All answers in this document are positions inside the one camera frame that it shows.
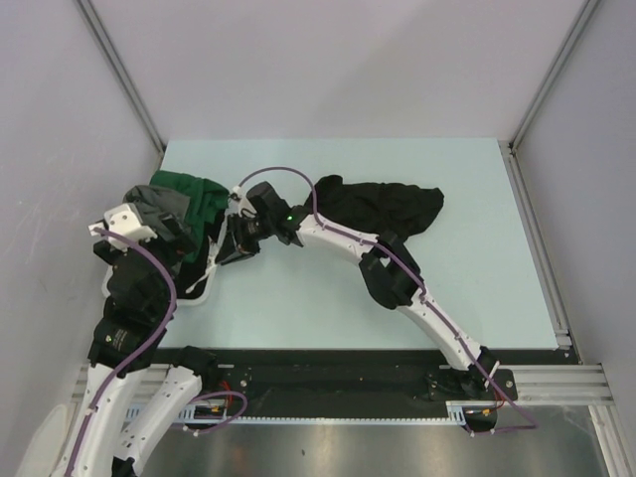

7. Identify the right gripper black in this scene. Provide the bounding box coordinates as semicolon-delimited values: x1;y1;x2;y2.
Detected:
218;213;275;266

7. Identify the white plastic laundry basket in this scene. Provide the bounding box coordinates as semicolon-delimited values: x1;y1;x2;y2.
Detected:
101;218;235;307

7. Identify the black printed t shirt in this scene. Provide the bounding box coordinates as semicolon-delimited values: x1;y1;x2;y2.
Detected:
303;175;445;240

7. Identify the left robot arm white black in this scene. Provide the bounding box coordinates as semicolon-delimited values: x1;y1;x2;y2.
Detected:
53;225;223;476

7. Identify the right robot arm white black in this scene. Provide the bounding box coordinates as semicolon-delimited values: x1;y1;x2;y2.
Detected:
216;182;500;398

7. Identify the green t shirt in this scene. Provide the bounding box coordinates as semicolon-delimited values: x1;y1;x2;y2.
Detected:
150;170;230;263

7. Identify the grey t shirt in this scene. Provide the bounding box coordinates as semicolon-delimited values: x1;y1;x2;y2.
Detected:
123;185;195;248

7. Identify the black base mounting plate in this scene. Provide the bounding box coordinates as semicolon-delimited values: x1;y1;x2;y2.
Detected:
98;348;582;431

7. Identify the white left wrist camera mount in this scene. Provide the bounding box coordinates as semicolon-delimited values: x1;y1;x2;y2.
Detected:
88;203;157;243

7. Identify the grey cable duct strip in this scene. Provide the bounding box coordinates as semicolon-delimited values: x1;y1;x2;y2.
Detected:
123;399;471;428

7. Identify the left aluminium corner post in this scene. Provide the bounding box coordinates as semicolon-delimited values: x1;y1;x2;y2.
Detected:
74;0;167;157

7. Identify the aluminium corner post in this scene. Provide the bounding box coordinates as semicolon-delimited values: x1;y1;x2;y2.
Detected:
509;0;602;150
74;0;167;157

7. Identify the right aluminium corner post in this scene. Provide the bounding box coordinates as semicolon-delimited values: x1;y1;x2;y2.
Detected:
509;0;602;150

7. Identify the right aluminium frame rail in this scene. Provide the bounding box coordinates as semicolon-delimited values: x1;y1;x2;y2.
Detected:
498;141;576;354

